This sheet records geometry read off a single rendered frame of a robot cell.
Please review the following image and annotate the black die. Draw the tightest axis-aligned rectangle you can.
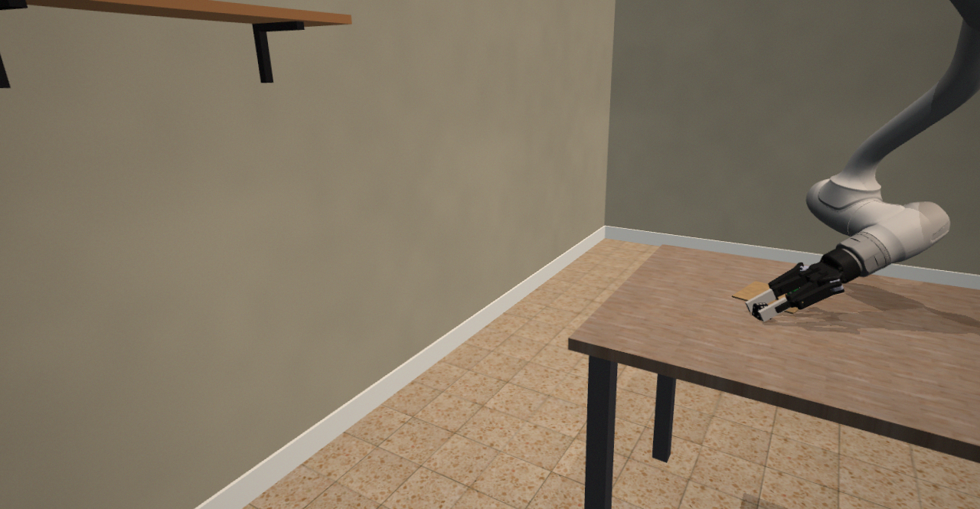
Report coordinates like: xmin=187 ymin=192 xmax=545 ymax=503
xmin=752 ymin=302 xmax=768 ymax=320

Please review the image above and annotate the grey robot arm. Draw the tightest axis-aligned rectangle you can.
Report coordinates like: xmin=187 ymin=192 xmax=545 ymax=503
xmin=806 ymin=0 xmax=980 ymax=277

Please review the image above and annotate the tan mat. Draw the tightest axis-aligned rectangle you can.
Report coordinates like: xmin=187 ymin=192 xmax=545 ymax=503
xmin=732 ymin=281 xmax=799 ymax=314

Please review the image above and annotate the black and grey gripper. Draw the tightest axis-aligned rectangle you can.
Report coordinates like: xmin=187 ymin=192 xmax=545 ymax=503
xmin=745 ymin=248 xmax=861 ymax=322

